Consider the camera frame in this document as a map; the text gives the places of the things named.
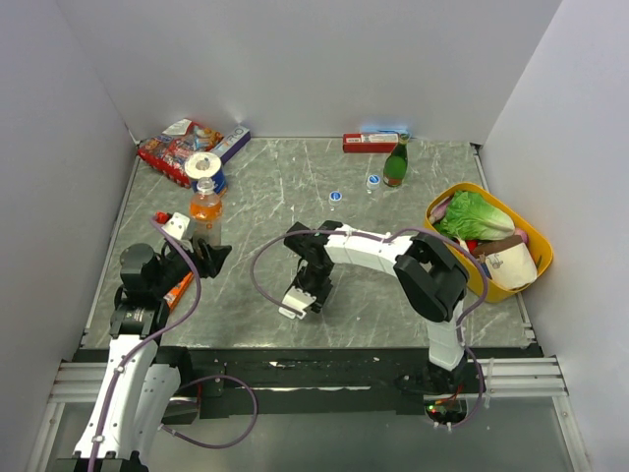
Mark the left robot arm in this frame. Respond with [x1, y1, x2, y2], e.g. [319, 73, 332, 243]
[53, 242, 232, 471]

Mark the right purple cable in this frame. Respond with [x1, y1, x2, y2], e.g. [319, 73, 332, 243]
[249, 226, 490, 430]

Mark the green glass bottle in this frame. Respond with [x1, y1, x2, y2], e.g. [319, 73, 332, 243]
[382, 134, 410, 188]

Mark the clear plastic bottle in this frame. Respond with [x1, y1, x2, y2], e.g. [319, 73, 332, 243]
[328, 191, 343, 211]
[366, 174, 381, 194]

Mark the yellow basket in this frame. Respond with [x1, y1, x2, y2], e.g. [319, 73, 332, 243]
[425, 182, 553, 303]

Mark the purple white box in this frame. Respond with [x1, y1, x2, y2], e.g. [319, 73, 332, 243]
[212, 125, 251, 164]

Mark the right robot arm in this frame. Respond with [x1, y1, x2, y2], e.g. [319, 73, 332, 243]
[279, 220, 469, 394]

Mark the white paper cup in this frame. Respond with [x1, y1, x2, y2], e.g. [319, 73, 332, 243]
[472, 235, 538, 290]

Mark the red snack bag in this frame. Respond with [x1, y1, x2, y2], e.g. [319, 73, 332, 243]
[137, 119, 224, 188]

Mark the blue box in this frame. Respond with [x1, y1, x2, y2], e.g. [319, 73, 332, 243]
[359, 124, 412, 137]

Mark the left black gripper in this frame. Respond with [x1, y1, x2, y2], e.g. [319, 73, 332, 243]
[151, 233, 231, 297]

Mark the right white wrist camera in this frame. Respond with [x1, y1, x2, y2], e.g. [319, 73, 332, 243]
[278, 286, 315, 320]

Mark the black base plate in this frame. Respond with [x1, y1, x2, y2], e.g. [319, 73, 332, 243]
[73, 346, 544, 422]

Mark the red box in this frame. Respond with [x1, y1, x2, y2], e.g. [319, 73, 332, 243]
[342, 133, 399, 153]

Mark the orange drink bottle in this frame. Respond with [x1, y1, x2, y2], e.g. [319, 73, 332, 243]
[190, 177, 223, 247]

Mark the green lettuce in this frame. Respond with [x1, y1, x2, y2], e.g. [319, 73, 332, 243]
[434, 191, 515, 241]

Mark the toilet paper roll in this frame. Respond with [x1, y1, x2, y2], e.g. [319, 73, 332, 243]
[184, 151, 227, 196]

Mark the orange snack box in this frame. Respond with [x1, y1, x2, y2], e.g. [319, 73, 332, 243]
[164, 272, 195, 311]

